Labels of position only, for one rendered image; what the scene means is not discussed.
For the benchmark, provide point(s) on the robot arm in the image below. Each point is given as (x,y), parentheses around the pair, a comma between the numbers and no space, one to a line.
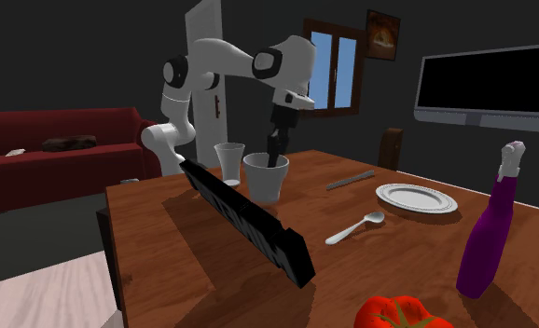
(219,57)

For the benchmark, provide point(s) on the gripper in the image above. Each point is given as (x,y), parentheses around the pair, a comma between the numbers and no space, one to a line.
(284,117)

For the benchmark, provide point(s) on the purple spray bottle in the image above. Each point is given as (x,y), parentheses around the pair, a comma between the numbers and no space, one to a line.
(485,245)

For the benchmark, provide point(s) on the brown framed window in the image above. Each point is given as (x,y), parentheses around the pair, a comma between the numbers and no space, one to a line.
(333,68)

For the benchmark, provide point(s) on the red tomato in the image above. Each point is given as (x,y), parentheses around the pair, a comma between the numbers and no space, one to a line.
(410,313)

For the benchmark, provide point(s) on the white cup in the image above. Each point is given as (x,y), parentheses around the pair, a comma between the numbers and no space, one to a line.
(265,181)

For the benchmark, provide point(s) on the framed wall picture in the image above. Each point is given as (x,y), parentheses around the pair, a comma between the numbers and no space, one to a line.
(382,36)

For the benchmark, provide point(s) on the white plate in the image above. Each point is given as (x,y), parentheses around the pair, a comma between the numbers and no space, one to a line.
(415,198)

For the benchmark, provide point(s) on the red sofa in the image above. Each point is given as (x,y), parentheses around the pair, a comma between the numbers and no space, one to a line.
(69,172)

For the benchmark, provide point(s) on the grey knife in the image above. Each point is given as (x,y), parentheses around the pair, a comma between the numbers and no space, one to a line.
(349,180)

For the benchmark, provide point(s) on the long black box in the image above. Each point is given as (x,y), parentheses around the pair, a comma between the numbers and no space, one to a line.
(247,218)

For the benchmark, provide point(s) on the brown wooden chair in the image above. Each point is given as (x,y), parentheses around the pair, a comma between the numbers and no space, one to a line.
(391,150)

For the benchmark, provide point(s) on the grey framed television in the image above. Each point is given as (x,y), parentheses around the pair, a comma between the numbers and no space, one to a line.
(492,82)

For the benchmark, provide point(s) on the clear glass cup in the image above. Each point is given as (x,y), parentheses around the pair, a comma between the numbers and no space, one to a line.
(230,159)

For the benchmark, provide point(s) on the white spoon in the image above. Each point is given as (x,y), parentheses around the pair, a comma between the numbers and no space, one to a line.
(351,229)

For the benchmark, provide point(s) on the brown wooden table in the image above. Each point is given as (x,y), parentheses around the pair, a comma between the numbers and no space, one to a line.
(169,254)

